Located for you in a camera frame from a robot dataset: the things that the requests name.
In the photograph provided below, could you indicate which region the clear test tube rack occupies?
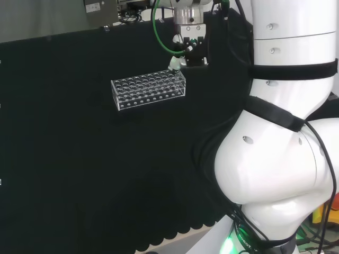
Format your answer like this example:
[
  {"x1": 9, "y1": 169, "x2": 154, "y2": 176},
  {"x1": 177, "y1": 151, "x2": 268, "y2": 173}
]
[{"x1": 110, "y1": 69, "x2": 186, "y2": 112}]

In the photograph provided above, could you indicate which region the grey cabinet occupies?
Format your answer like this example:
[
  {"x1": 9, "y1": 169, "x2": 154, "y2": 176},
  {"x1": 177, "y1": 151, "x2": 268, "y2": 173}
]
[{"x1": 83, "y1": 0, "x2": 119, "y2": 28}]

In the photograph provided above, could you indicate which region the yellow stop button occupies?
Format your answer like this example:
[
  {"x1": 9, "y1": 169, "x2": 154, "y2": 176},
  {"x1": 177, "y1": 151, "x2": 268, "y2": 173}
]
[{"x1": 311, "y1": 203, "x2": 333, "y2": 226}]

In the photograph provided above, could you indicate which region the black bench cloth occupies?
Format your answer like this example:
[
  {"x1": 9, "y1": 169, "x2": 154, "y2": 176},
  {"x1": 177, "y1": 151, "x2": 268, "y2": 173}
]
[{"x1": 0, "y1": 7, "x2": 255, "y2": 254}]

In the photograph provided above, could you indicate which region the green cable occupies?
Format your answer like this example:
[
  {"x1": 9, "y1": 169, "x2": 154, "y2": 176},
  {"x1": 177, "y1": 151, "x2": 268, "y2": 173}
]
[{"x1": 150, "y1": 0, "x2": 186, "y2": 57}]

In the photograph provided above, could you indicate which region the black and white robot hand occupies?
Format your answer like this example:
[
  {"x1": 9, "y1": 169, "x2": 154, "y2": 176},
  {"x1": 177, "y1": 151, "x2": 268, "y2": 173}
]
[{"x1": 169, "y1": 24, "x2": 209, "y2": 73}]

